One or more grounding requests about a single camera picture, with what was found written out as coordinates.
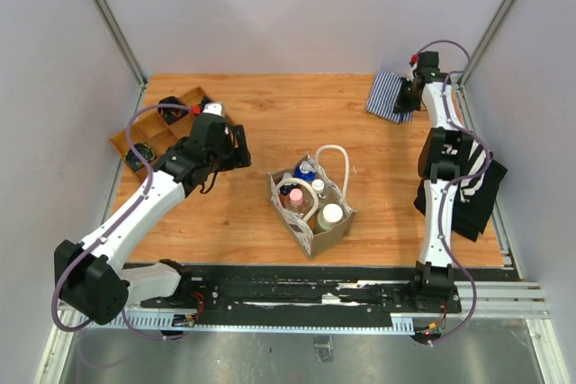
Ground black and white striped cloth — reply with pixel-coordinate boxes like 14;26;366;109
458;140;493;204

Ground blue collar orange spray bottle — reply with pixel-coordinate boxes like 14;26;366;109
293;161;316;183

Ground aluminium frame post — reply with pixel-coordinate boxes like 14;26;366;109
92;0;148;88
459;0;517;86

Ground blue white striped cloth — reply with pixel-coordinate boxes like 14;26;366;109
366;70;412;124

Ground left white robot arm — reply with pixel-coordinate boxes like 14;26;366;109
50;102;251;332

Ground patterned canvas tote bag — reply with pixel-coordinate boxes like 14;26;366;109
267;145;356;260

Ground left aluminium frame post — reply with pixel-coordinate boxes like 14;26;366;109
92;0;148;88

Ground white lid green jar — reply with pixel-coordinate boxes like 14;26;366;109
316;203;344;233

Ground rolled dark green belt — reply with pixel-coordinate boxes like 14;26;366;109
200;96;212;110

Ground pink cap clear bottle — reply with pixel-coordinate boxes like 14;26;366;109
284;188;311;219

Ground right aluminium frame post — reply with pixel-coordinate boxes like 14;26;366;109
459;0;517;86

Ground grey slotted cable duct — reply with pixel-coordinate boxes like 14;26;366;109
76;310;416;335

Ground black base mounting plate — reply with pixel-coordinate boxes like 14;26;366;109
140;264;462;313

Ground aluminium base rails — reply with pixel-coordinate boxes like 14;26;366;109
58;273;553;313

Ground rolled black belt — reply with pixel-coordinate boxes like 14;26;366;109
157;96;189;125

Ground orange bottle blue cap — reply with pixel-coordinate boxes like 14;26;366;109
279;173;296;205

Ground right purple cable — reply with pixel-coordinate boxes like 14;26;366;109
409;39;496;345

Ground wooden compartment tray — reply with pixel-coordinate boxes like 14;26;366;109
110;87;213;183

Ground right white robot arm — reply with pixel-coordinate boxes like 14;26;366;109
394;50;473;312

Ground white cap clear square bottle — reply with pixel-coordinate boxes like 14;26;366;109
310;178;338;209

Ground rolled dark blue-yellow belt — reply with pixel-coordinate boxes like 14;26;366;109
124;142;157;172

